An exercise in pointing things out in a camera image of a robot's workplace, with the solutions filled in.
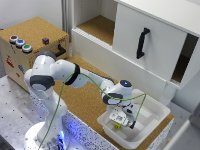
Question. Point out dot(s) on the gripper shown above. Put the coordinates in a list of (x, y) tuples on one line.
[(118, 116)]

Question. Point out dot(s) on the red button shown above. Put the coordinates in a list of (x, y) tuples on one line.
[(13, 39)]

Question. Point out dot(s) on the yellow block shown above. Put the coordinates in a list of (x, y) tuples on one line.
[(116, 126)]

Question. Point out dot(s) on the white sliding door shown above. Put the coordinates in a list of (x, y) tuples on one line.
[(156, 43)]

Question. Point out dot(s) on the white cabinet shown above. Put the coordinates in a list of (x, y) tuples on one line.
[(100, 50)]

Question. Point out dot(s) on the wooden drawer box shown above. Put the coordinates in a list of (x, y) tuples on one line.
[(30, 36)]

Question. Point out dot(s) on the green button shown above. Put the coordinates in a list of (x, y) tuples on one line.
[(26, 48)]

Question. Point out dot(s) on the purple block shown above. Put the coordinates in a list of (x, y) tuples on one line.
[(45, 40)]

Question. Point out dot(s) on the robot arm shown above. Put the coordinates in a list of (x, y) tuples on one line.
[(56, 71)]

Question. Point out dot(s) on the white plastic box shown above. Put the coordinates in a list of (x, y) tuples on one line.
[(150, 123)]

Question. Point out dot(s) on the blue button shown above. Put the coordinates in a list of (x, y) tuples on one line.
[(20, 42)]

